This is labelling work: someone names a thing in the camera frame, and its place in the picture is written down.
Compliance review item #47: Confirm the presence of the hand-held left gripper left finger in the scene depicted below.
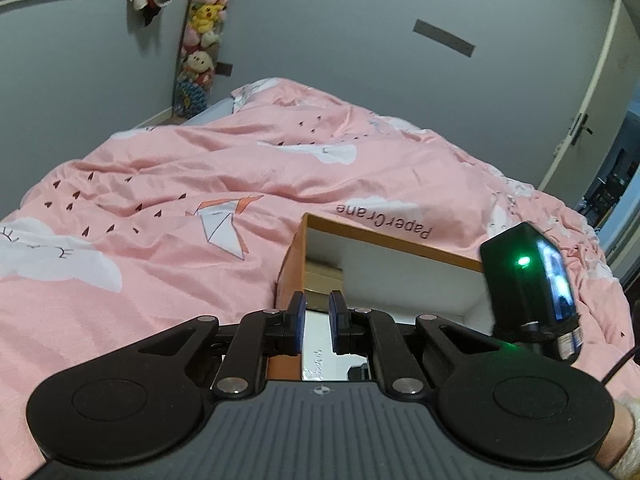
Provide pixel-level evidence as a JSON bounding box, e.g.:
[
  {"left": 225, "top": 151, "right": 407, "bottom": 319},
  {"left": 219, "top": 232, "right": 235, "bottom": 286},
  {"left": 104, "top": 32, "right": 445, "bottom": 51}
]
[{"left": 136, "top": 291, "right": 307, "bottom": 397}]

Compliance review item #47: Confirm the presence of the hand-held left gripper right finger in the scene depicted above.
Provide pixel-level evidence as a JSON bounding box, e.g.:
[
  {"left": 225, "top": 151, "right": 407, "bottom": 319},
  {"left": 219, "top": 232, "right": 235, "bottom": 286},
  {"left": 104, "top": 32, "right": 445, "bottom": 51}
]
[{"left": 328, "top": 290, "right": 506, "bottom": 396}]

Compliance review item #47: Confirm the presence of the white glossy small box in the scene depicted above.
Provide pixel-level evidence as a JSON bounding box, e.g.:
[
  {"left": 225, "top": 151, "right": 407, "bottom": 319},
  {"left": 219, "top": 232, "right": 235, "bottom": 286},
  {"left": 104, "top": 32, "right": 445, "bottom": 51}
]
[{"left": 300, "top": 309, "right": 374, "bottom": 382}]

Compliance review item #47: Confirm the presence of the orange cardboard box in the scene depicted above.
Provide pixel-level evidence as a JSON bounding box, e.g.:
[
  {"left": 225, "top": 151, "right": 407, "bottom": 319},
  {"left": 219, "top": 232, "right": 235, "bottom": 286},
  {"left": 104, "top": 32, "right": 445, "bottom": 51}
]
[{"left": 265, "top": 212, "right": 495, "bottom": 383}]

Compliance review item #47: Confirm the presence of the small gold box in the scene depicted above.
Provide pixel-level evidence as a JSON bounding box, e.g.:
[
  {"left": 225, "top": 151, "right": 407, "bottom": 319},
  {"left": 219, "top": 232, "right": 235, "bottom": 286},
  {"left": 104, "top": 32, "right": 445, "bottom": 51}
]
[{"left": 303, "top": 258, "right": 347, "bottom": 303}]

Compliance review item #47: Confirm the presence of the pink printed blanket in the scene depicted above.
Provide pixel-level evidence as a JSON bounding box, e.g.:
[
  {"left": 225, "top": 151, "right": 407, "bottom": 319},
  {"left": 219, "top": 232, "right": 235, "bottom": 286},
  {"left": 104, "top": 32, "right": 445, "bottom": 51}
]
[{"left": 0, "top": 77, "right": 637, "bottom": 472}]

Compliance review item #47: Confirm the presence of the cream door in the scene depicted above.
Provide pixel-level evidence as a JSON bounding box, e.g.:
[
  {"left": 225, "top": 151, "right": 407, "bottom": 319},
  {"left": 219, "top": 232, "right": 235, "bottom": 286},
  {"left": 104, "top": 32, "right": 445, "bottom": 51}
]
[{"left": 537, "top": 0, "right": 632, "bottom": 196}]

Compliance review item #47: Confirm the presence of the grey mattress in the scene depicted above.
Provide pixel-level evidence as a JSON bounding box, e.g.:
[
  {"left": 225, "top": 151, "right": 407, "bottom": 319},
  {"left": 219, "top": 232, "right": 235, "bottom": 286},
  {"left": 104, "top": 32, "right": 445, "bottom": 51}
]
[{"left": 181, "top": 99, "right": 237, "bottom": 127}]

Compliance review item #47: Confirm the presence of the hanging column of plush toys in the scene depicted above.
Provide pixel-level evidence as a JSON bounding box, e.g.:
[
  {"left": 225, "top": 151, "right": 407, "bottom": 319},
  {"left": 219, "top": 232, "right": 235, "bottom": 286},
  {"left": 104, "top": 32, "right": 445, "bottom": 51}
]
[{"left": 171, "top": 0, "right": 242, "bottom": 122}]

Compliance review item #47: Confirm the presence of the grey panel with white edge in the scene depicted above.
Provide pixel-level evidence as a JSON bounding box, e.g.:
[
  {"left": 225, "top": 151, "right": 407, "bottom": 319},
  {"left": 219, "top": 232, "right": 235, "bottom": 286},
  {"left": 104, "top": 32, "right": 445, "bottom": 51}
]
[{"left": 0, "top": 0, "right": 202, "bottom": 222}]

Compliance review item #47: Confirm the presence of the black cable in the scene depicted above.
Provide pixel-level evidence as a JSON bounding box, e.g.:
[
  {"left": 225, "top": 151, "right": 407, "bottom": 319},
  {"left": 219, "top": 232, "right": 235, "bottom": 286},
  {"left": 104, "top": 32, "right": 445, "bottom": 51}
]
[{"left": 601, "top": 344, "right": 640, "bottom": 387}]

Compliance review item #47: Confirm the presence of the door handle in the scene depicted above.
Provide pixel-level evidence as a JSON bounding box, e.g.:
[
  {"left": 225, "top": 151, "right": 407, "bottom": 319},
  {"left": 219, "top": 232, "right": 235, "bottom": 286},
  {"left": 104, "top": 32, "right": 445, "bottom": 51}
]
[{"left": 552, "top": 112, "right": 596, "bottom": 159}]

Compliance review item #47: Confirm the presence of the grey wall plate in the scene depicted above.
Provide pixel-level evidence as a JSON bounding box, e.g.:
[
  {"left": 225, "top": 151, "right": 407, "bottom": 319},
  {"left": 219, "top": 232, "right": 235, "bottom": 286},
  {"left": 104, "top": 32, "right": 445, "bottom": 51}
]
[{"left": 413, "top": 18, "right": 476, "bottom": 59}]

